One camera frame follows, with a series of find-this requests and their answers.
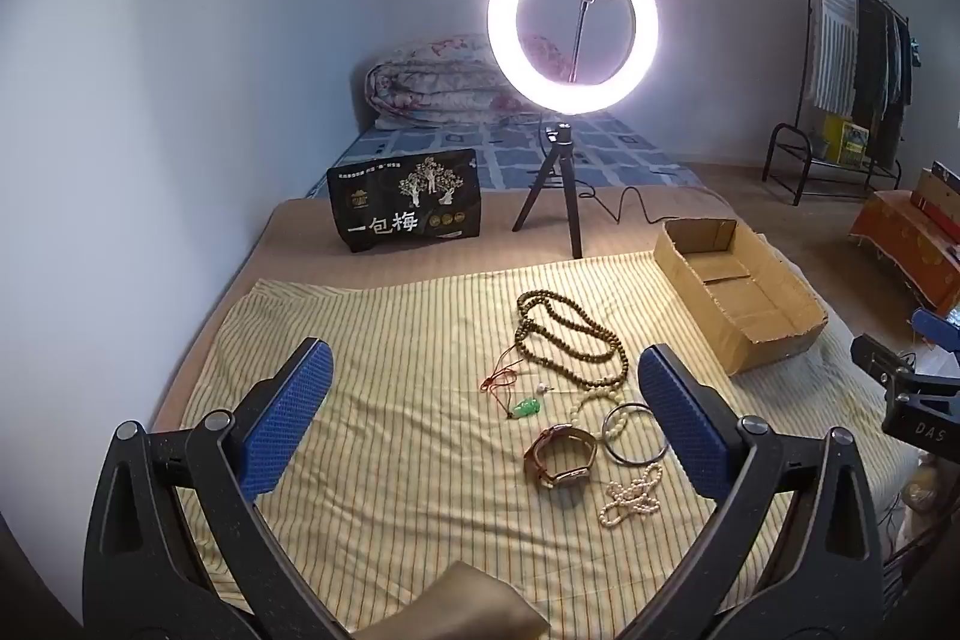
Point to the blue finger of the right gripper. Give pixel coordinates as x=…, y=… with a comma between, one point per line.
x=878, y=361
x=936, y=329

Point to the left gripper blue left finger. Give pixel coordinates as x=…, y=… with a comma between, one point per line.
x=176, y=547

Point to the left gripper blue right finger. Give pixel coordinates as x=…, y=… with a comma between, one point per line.
x=791, y=550

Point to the dark metal bangle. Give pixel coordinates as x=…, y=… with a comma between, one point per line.
x=613, y=426

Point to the red strap wristwatch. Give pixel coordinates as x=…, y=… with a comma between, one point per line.
x=562, y=455

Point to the open cardboard box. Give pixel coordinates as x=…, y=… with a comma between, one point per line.
x=747, y=301

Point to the yellow box on rack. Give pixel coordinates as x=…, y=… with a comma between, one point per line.
x=845, y=142

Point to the dark hanging clothes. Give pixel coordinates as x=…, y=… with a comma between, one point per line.
x=883, y=82

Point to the black clothes rack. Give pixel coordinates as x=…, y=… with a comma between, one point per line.
x=795, y=155

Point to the striped hanging towel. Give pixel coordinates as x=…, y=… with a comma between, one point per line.
x=833, y=56

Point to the yellow striped cloth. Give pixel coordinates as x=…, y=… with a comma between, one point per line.
x=409, y=466

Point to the black printed snack bag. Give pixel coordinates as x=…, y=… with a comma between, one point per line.
x=434, y=196

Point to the folded floral quilt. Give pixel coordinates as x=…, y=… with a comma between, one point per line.
x=455, y=79

